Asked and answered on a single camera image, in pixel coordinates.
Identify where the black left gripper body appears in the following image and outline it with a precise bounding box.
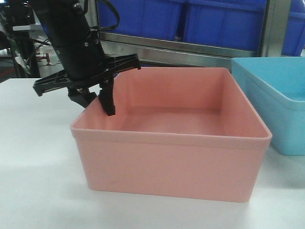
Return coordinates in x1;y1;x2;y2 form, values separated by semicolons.
33;41;141;96

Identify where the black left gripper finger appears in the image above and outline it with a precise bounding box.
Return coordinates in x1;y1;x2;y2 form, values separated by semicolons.
68;87;97;108
98;77;116;116

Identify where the pink plastic box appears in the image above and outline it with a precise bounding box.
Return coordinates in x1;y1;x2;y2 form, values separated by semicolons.
71;67;272;202

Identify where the light blue plastic box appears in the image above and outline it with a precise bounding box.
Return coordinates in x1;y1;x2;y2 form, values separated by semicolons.
231;57;305;156

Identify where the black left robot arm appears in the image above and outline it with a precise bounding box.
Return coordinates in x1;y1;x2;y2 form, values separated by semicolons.
30;0;141;116

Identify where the grey background table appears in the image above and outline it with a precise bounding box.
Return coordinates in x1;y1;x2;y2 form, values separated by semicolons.
12;23;43;31

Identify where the dark blue bin left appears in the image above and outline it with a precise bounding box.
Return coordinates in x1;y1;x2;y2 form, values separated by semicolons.
109;0;186;41

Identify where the dark blue bin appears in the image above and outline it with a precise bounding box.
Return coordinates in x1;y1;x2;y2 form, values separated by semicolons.
282;0;305;56
183;0;266;51
109;0;186;41

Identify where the dark blue bin far right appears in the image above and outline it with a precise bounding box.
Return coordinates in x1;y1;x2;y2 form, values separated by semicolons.
282;0;305;56

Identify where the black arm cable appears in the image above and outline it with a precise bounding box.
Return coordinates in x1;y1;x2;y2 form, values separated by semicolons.
95;0;121;32

